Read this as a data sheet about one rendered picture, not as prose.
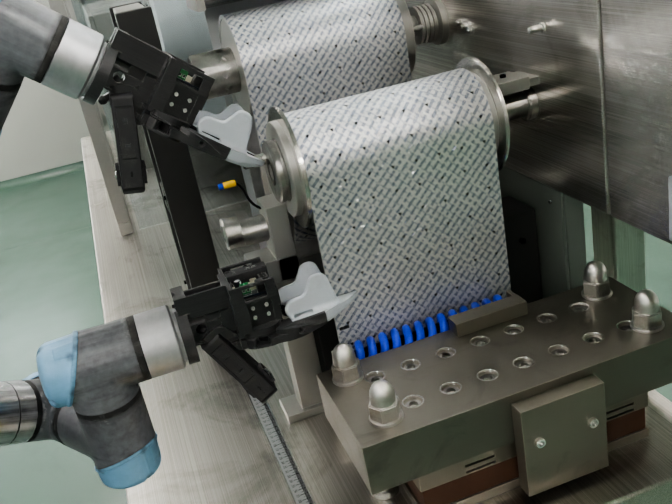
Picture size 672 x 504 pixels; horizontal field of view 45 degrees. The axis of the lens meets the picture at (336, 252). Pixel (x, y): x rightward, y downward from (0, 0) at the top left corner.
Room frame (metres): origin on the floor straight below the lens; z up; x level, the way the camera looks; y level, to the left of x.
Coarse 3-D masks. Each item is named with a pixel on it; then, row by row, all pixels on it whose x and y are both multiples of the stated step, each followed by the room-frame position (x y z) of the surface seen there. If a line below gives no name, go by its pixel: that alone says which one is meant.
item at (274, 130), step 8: (472, 72) 0.97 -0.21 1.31; (480, 80) 0.95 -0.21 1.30; (488, 96) 0.93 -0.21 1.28; (496, 112) 0.93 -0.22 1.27; (496, 120) 0.92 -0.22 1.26; (272, 128) 0.91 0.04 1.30; (280, 128) 0.90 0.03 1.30; (496, 128) 0.92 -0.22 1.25; (272, 136) 0.92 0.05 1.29; (280, 136) 0.89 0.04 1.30; (496, 136) 0.92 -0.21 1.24; (280, 144) 0.89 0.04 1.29; (288, 144) 0.88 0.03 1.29; (496, 144) 0.93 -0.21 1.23; (288, 152) 0.87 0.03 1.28; (288, 160) 0.87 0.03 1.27; (288, 168) 0.87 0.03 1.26; (296, 168) 0.86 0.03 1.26; (296, 176) 0.86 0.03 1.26; (296, 184) 0.86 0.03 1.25; (296, 192) 0.86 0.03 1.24; (296, 200) 0.87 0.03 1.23; (288, 208) 0.92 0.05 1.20; (296, 208) 0.87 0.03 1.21
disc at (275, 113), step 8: (272, 112) 0.94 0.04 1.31; (280, 112) 0.90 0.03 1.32; (272, 120) 0.95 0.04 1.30; (280, 120) 0.90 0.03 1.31; (288, 128) 0.87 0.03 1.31; (288, 136) 0.88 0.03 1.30; (296, 144) 0.86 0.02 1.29; (296, 152) 0.86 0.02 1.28; (296, 160) 0.86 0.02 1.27; (304, 168) 0.85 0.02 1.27; (304, 176) 0.85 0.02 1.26; (304, 184) 0.85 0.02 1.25; (304, 192) 0.86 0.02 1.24; (304, 200) 0.86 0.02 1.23; (304, 208) 0.87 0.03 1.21; (296, 216) 0.93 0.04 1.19; (304, 216) 0.88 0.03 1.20; (304, 224) 0.89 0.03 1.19
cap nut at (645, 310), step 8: (640, 296) 0.77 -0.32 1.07; (648, 296) 0.77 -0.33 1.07; (656, 296) 0.77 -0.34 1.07; (640, 304) 0.77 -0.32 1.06; (648, 304) 0.77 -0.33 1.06; (656, 304) 0.77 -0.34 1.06; (632, 312) 0.78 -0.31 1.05; (640, 312) 0.77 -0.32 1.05; (648, 312) 0.76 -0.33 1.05; (656, 312) 0.77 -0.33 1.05; (632, 320) 0.79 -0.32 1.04; (640, 320) 0.77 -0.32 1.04; (648, 320) 0.76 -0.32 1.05; (656, 320) 0.76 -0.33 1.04; (632, 328) 0.77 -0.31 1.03; (640, 328) 0.77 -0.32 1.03; (648, 328) 0.76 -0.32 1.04; (656, 328) 0.76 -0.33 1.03
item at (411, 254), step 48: (432, 192) 0.90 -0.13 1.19; (480, 192) 0.91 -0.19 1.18; (336, 240) 0.86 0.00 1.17; (384, 240) 0.88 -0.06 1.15; (432, 240) 0.89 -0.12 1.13; (480, 240) 0.91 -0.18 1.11; (336, 288) 0.86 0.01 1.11; (384, 288) 0.88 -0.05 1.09; (432, 288) 0.89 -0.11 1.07; (480, 288) 0.91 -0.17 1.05
